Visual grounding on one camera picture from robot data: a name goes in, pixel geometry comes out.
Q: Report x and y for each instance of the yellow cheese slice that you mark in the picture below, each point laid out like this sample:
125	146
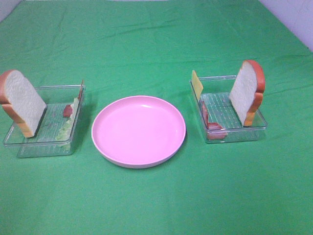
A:
197	85

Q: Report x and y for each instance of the bacon strip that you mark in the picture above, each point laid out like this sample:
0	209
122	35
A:
68	110
211	125

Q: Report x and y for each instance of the toast bread slice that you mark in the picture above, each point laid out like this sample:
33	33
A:
21	101
246	95

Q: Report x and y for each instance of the green lettuce leaf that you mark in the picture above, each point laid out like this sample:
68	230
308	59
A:
66	131

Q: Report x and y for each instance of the pink round plate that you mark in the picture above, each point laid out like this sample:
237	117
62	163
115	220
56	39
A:
138	131

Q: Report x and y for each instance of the right clear plastic container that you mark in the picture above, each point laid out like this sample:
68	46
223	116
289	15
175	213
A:
215	94

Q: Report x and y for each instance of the clear plastic container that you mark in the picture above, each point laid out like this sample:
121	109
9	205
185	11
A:
43	144
215	94

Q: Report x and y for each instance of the green tablecloth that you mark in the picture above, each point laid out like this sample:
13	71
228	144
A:
118	49

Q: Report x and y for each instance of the left clear plastic container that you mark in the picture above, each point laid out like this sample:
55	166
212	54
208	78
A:
43	144

